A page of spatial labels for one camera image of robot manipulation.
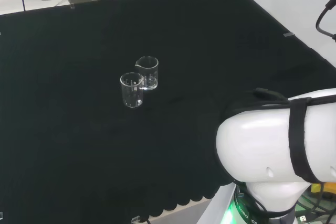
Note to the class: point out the silver usb plug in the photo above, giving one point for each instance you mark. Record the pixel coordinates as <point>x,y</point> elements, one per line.
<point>303,218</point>

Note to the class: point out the clear glass beaker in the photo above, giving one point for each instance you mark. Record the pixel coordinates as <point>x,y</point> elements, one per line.
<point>149,77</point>
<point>131,95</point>

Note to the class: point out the yellow stop button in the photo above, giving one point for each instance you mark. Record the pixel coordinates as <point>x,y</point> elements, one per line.
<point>319,188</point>

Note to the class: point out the black bench cloth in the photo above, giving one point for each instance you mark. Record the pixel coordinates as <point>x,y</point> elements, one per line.
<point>78,142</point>

